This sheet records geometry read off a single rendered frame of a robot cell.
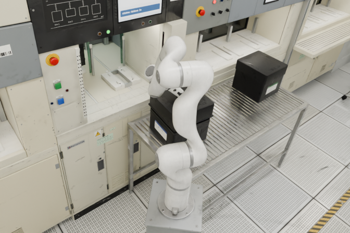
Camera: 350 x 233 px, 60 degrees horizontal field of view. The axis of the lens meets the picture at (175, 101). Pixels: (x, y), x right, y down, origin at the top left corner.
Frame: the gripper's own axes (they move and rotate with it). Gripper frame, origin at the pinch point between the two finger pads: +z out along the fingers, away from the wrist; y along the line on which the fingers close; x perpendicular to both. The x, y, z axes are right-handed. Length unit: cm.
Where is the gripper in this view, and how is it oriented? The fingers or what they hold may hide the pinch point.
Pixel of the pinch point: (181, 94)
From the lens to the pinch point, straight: 181.1
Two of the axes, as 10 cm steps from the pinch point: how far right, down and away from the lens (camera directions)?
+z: 5.2, 3.6, 7.7
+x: -6.4, 7.6, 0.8
